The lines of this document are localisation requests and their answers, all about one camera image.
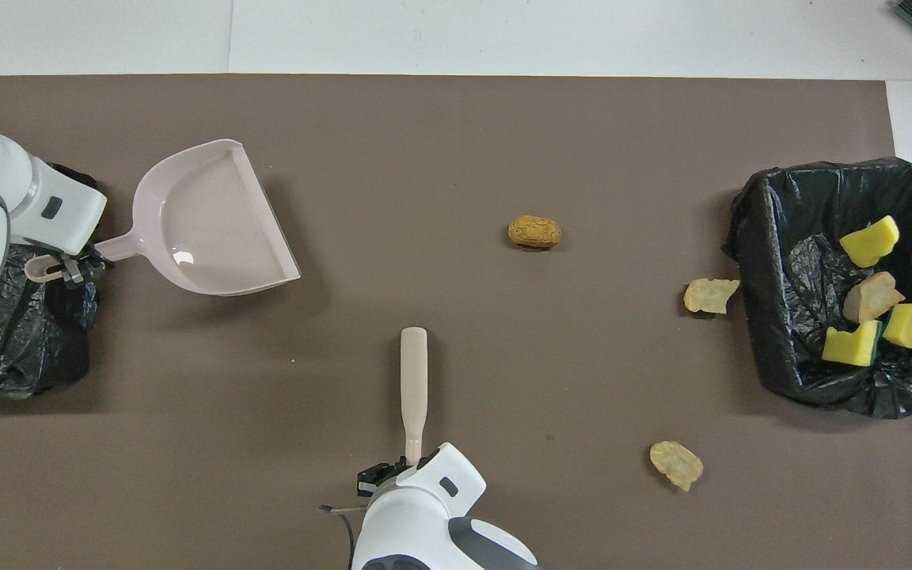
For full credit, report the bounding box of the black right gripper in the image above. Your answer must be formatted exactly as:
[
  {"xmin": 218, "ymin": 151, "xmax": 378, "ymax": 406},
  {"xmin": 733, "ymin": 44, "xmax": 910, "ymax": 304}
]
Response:
[{"xmin": 357, "ymin": 459, "xmax": 417, "ymax": 498}]

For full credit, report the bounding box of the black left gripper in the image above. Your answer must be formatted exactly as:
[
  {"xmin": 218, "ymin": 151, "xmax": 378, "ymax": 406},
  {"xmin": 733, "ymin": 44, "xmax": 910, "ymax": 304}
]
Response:
[{"xmin": 60, "ymin": 244, "xmax": 112, "ymax": 283}]

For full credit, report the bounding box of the beige brush with black bristles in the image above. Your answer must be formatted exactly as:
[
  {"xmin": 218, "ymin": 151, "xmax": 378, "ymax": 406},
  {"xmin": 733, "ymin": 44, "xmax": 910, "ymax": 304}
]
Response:
[{"xmin": 399, "ymin": 326, "xmax": 430, "ymax": 468}]

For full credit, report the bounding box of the beige plastic dustpan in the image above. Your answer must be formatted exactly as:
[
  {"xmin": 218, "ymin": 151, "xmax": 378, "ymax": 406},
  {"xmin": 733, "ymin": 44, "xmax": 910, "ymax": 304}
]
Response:
[{"xmin": 25, "ymin": 139, "xmax": 302, "ymax": 298}]

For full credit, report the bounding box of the pale cream chip piece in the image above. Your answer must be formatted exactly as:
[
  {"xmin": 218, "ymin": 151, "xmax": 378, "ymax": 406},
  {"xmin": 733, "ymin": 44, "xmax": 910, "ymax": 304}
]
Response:
[{"xmin": 682, "ymin": 277, "xmax": 742, "ymax": 316}]

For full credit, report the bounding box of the notched yellow sponge piece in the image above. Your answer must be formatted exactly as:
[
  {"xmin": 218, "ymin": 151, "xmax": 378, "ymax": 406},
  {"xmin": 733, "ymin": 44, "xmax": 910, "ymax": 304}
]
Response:
[{"xmin": 822, "ymin": 319, "xmax": 886, "ymax": 367}]

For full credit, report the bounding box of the beige stone-like chunk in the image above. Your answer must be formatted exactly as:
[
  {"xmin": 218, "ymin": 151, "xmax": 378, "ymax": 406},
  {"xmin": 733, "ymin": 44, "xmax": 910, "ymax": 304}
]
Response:
[{"xmin": 843, "ymin": 272, "xmax": 906, "ymax": 324}]

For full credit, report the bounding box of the large yellow sponge piece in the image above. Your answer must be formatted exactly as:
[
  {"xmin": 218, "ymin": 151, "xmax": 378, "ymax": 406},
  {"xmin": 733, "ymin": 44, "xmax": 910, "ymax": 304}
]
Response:
[{"xmin": 839, "ymin": 215, "xmax": 901, "ymax": 268}]

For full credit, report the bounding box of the small yellow sponge piece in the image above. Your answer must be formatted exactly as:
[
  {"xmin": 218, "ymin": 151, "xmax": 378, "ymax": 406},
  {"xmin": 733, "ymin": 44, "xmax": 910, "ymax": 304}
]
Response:
[{"xmin": 882, "ymin": 303, "xmax": 912, "ymax": 349}]

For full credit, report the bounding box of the black bag lined bin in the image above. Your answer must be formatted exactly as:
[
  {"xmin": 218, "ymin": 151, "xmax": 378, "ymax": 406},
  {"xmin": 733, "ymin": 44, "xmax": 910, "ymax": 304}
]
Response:
[
  {"xmin": 0, "ymin": 162, "xmax": 102, "ymax": 399},
  {"xmin": 721, "ymin": 156, "xmax": 912, "ymax": 420}
]

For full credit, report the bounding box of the orange-brown nugget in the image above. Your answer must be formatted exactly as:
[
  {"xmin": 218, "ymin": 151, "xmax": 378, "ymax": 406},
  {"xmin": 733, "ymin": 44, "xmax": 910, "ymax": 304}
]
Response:
[{"xmin": 507, "ymin": 215, "xmax": 563, "ymax": 251}]

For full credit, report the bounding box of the golden crinkled chip piece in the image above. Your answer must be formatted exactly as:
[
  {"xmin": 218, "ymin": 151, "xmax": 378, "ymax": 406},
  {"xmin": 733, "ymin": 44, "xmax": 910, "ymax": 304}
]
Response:
[{"xmin": 649, "ymin": 440, "xmax": 705, "ymax": 493}]

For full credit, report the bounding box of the brown table mat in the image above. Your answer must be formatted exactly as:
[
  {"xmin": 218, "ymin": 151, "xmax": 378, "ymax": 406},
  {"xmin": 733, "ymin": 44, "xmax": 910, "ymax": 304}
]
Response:
[{"xmin": 0, "ymin": 74, "xmax": 912, "ymax": 570}]

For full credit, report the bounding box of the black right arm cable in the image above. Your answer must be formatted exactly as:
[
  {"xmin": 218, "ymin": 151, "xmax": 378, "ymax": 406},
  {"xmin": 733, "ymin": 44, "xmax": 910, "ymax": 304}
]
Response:
[{"xmin": 317, "ymin": 503, "xmax": 370, "ymax": 570}]

